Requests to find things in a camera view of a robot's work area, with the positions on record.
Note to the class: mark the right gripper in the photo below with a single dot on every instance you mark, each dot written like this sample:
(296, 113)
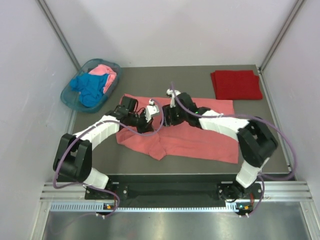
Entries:
(168, 111)

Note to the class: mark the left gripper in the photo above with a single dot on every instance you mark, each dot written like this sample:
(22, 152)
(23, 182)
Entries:
(146, 126)

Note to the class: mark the salmon pink t-shirt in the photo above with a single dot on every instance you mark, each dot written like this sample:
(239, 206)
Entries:
(182, 140)

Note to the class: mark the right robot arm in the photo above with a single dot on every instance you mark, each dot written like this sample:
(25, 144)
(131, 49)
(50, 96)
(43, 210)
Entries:
(256, 142)

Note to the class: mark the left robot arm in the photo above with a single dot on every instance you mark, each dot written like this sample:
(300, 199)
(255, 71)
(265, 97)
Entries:
(74, 154)

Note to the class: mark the blue t-shirt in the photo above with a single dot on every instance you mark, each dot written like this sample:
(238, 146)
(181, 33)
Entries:
(90, 88)

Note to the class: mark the teal plastic basket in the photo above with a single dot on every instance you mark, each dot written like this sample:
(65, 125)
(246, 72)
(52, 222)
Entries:
(71, 98)

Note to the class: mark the light pink t-shirt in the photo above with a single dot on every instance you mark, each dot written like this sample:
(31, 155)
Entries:
(101, 70)

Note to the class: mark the folded red t-shirt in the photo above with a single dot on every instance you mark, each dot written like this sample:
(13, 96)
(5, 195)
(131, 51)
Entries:
(236, 85)

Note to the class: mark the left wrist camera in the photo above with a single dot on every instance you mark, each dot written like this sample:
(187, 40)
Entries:
(151, 110)

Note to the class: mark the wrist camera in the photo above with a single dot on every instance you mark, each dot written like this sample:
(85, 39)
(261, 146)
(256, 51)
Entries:
(172, 94)
(151, 110)

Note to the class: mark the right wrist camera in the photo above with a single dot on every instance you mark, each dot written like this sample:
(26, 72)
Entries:
(172, 94)

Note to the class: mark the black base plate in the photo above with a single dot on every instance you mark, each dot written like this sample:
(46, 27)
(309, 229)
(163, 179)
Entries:
(174, 190)

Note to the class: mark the slotted cable duct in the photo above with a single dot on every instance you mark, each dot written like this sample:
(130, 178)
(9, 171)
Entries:
(107, 207)

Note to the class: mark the left aluminium corner post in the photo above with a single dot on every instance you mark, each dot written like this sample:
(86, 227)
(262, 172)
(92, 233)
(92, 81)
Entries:
(58, 32)

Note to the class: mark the aluminium corner post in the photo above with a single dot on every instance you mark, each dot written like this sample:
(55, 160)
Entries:
(58, 32)
(293, 13)

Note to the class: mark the right aluminium corner post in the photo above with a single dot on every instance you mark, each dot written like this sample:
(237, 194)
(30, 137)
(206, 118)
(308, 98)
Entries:
(293, 13)

